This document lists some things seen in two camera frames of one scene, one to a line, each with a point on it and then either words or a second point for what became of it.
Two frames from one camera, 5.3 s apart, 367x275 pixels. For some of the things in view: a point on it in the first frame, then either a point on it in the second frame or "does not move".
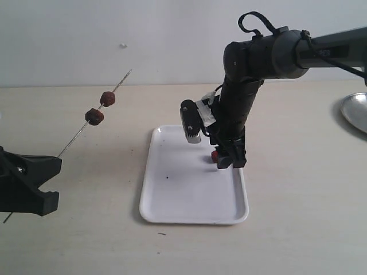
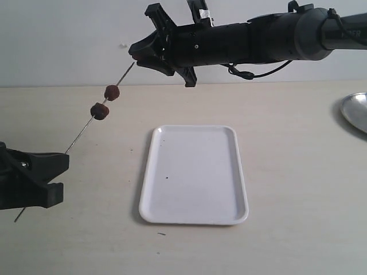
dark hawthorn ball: (94, 117) to (99, 111)
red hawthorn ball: (107, 98) to (112, 92)
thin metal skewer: (86, 124) to (81, 133)
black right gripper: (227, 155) to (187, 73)
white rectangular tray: (181, 184) does not move
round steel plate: (354, 109) does not move
